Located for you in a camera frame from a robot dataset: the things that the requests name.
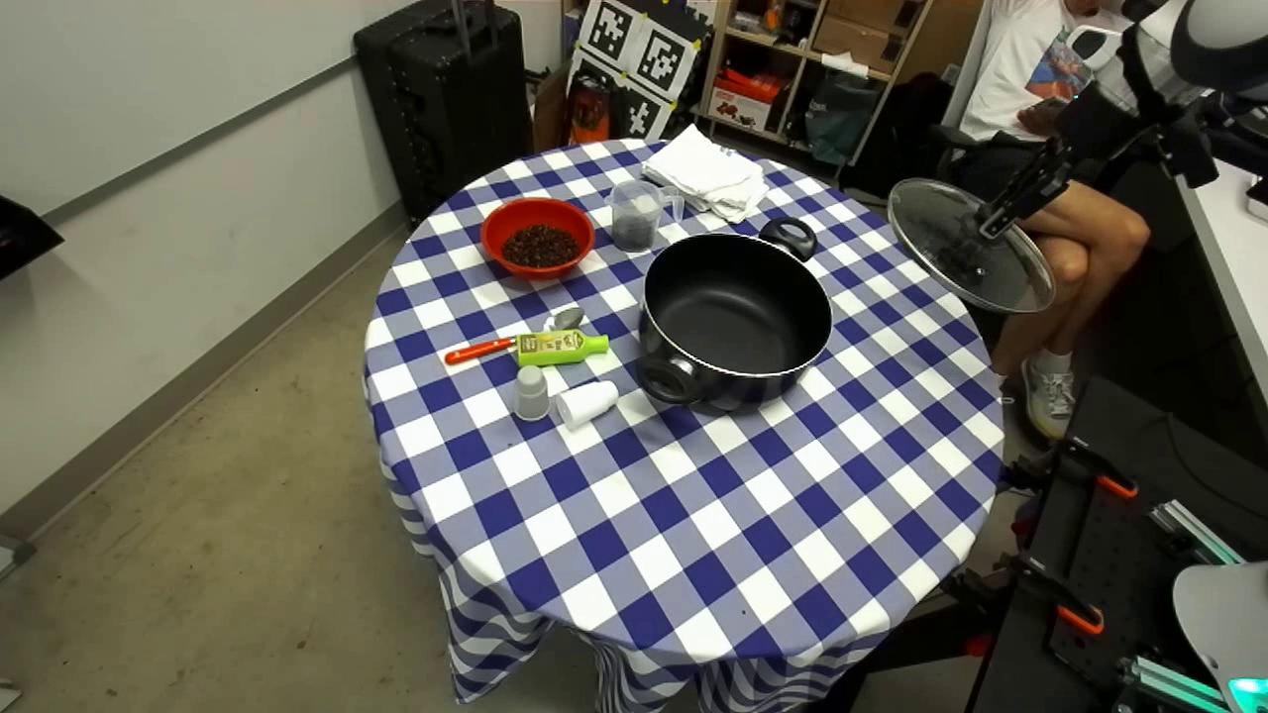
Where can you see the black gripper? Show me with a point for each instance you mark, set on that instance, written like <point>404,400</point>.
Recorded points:
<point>1108,132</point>

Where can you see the glass pot lid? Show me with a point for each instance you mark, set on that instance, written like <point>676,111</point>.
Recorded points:
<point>954,257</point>

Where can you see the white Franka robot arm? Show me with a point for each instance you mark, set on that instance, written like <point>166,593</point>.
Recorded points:
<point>1221,42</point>

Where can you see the black cooking pot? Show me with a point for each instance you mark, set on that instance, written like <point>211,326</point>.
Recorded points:
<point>736,312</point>

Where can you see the seated person white shirt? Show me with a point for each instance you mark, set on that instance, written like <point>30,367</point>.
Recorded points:
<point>1018,61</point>

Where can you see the grey sneaker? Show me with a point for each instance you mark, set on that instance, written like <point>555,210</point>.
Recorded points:
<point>1053,399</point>

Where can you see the wooden storage shelf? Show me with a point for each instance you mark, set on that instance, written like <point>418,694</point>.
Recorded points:
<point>846,66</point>

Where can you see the white desk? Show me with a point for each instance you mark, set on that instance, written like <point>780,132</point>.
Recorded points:
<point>1233,263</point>

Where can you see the red storage box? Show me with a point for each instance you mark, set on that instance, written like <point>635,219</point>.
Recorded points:
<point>750,102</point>

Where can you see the orange clamp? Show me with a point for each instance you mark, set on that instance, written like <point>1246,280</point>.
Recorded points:
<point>1114,486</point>
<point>1081,615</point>

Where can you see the folded white towels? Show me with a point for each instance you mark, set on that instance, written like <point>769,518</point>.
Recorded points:
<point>706,170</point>

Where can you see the teal rod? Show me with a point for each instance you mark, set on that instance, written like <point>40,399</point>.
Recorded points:
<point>1176,683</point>
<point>1196,532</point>

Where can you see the black robot cart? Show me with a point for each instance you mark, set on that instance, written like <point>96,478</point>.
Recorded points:
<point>1137,568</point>

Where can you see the clear plastic cup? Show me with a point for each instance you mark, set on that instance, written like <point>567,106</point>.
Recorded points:
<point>635,224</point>

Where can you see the black white marker board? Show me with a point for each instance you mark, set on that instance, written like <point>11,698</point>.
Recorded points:
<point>640,43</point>

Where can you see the blue white checkered tablecloth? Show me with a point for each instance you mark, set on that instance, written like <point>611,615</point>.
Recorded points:
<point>686,528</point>

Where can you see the grey round disc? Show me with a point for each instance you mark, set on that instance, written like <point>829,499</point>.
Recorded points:
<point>1232,618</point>

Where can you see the small white cup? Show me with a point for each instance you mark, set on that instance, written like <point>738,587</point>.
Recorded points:
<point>583,400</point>

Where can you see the red bowl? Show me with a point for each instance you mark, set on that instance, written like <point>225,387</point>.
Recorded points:
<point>536,243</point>

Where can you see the small white shaker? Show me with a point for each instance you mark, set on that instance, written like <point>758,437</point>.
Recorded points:
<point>532,399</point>

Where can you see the black hard case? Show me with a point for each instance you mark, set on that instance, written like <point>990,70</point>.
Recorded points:
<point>450,92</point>

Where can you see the whiteboard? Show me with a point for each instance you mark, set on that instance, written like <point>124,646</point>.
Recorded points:
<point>134,79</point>

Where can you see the black box on whiteboard ledge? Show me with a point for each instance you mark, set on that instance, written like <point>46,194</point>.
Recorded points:
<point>23,240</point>

